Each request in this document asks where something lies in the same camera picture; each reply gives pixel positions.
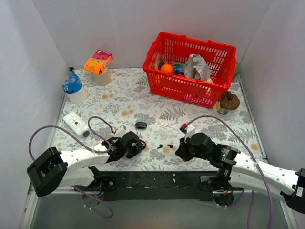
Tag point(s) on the white bottle blue cap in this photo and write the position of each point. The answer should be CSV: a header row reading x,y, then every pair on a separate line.
x,y
74,89

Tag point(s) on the white tube black cap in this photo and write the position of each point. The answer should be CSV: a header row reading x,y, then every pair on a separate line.
x,y
76,124

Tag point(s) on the long black earbud charging case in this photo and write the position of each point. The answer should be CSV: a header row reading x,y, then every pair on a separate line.
x,y
141,125

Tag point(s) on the clear dark snack packet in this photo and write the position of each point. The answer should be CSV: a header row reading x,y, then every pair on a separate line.
x,y
160,61

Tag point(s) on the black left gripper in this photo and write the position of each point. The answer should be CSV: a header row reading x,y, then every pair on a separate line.
x,y
136,148

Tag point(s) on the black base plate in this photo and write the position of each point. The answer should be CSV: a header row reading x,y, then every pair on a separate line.
x,y
160,185

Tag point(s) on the orange pink snack pack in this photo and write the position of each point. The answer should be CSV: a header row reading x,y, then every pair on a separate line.
x,y
98,62

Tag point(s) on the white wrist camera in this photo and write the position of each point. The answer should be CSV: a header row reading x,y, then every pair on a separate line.
x,y
188,130
121,131

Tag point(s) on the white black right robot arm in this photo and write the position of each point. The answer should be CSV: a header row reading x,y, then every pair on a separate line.
x,y
236,169

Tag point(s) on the blue green snack packet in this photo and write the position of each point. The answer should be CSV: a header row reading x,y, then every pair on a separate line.
x,y
178,68

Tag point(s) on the beige paper cup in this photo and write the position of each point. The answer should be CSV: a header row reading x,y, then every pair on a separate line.
x,y
104,78

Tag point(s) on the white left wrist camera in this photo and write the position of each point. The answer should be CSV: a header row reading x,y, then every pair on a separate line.
x,y
121,131

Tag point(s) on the orange fruit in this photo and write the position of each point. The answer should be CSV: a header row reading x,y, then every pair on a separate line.
x,y
167,68

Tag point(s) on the red plastic shopping basket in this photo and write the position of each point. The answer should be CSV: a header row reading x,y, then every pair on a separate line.
x,y
177,48

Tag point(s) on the floral patterned table mat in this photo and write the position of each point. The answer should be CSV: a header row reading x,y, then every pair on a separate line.
x,y
127,99

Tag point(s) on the crumpled grey white bag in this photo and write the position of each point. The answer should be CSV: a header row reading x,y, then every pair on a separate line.
x,y
197,68

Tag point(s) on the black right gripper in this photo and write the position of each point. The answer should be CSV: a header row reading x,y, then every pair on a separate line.
x,y
182,151

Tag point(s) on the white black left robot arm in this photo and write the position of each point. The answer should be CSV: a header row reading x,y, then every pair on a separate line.
x,y
54,168

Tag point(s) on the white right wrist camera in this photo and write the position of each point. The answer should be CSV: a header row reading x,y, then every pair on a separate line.
x,y
188,130

